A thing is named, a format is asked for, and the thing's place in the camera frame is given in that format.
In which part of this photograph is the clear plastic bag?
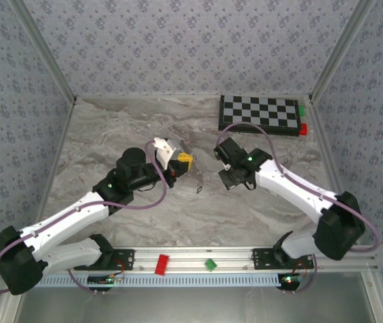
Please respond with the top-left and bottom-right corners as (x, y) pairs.
(190, 157), (207, 189)

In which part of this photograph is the black and grey checkerboard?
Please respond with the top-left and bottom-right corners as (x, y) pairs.
(217, 94), (302, 137)

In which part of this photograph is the red toy brick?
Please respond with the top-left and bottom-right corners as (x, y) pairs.
(153, 254), (171, 277)

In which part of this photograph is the grey metal shelf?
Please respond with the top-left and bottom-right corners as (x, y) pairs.
(9, 273), (383, 323)

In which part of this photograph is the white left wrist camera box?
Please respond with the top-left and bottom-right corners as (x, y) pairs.
(153, 137), (182, 170)

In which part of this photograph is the aluminium table edge rail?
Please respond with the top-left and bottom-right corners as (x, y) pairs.
(32, 99), (77, 233)
(308, 99), (377, 253)

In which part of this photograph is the aluminium mounting rail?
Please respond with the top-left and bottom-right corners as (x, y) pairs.
(42, 245), (380, 274)

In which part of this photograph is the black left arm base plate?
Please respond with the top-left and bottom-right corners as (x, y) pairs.
(73, 248), (135, 271)

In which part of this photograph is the pale blue slotted cable duct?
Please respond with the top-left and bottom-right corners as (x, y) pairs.
(35, 273), (281, 289)

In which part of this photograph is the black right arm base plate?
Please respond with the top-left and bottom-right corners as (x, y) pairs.
(252, 248), (314, 271)

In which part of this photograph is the aluminium frame post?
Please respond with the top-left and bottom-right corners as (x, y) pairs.
(308, 0), (380, 104)
(9, 0), (78, 104)

